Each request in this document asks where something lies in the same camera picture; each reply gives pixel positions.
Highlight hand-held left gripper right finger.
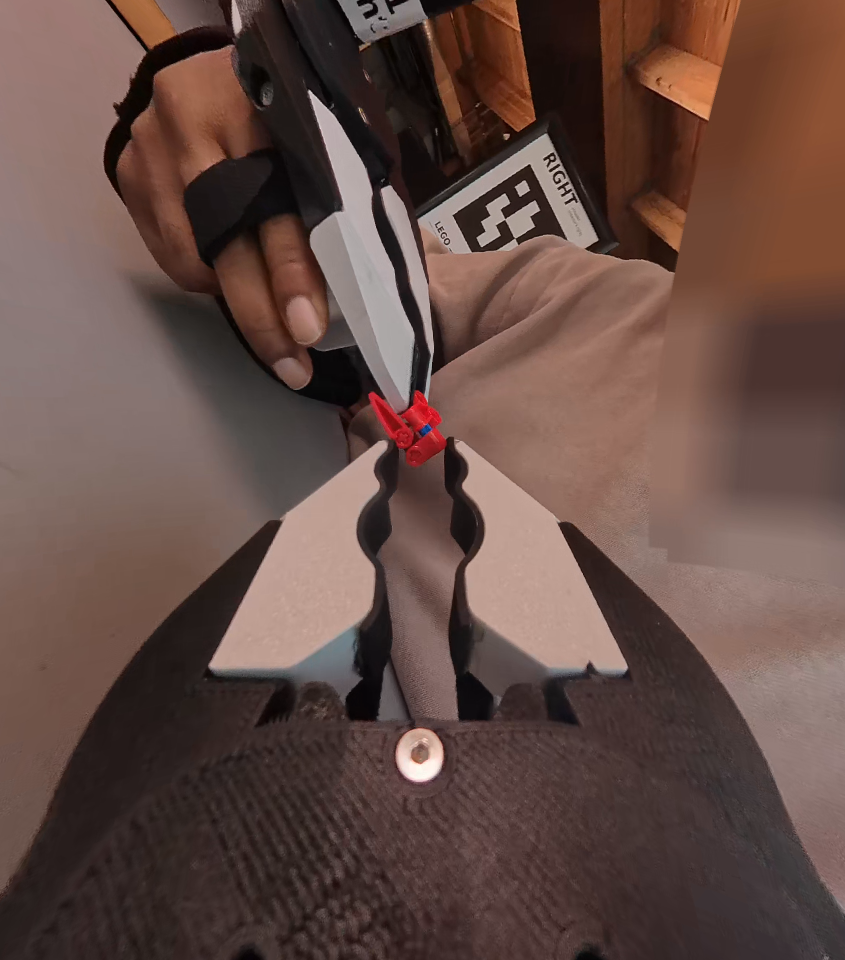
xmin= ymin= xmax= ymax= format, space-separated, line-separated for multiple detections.
xmin=443 ymin=438 xmax=630 ymax=719

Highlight black framed marker sign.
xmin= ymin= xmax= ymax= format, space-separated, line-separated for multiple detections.
xmin=413 ymin=116 xmax=620 ymax=260

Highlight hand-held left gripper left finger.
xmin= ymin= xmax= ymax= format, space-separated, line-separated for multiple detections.
xmin=208 ymin=438 xmax=401 ymax=723

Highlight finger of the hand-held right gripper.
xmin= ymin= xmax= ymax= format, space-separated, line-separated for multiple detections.
xmin=308 ymin=90 xmax=425 ymax=410
xmin=379 ymin=182 xmax=436 ymax=400

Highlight red pointed brick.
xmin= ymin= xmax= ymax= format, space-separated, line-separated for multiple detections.
xmin=367 ymin=390 xmax=414 ymax=445

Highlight person's right hand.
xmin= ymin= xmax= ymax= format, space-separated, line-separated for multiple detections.
xmin=115 ymin=46 xmax=331 ymax=391

